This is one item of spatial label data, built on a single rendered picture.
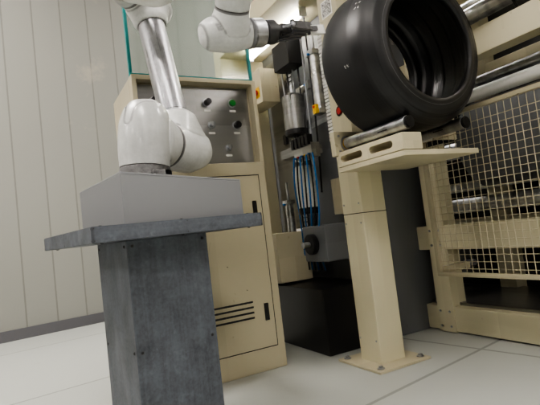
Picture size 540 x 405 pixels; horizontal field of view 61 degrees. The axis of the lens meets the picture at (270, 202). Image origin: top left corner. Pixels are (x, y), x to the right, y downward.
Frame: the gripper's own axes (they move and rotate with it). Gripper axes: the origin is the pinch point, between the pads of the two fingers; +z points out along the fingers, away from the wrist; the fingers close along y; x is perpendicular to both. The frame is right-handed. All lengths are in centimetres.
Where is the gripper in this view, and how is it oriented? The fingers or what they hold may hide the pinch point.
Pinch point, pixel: (315, 30)
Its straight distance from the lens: 165.2
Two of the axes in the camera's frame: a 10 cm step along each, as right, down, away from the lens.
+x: 2.5, 9.7, 0.0
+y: -4.7, 1.2, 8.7
